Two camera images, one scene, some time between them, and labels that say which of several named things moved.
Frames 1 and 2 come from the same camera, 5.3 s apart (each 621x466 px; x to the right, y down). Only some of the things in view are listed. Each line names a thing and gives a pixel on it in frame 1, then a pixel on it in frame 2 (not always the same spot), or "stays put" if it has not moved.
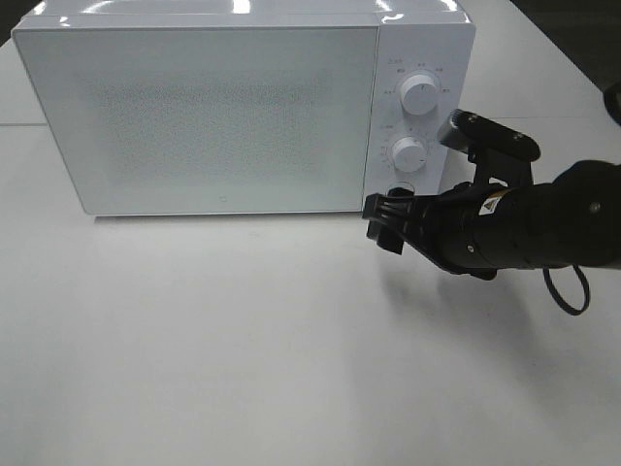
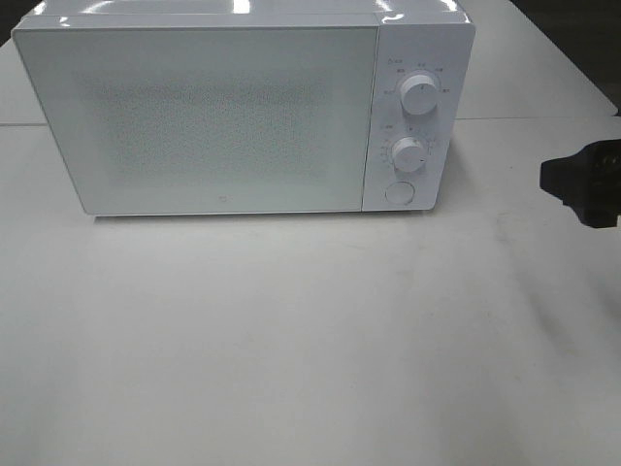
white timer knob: (408, 154) stays put
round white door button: (403, 184) stays put
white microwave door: (208, 119) stays put
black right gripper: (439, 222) to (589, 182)
